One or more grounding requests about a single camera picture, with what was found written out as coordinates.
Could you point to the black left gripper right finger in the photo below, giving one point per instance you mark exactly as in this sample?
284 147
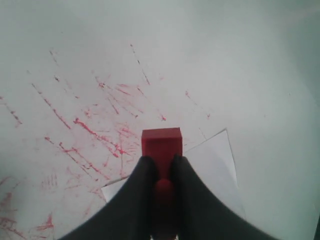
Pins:
202 215

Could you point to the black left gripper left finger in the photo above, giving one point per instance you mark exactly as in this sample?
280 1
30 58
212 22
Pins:
127 215

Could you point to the red rubber stamp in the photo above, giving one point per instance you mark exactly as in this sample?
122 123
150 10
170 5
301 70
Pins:
162 145

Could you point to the white paper sheet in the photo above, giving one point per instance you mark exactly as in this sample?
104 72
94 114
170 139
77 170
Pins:
213 162

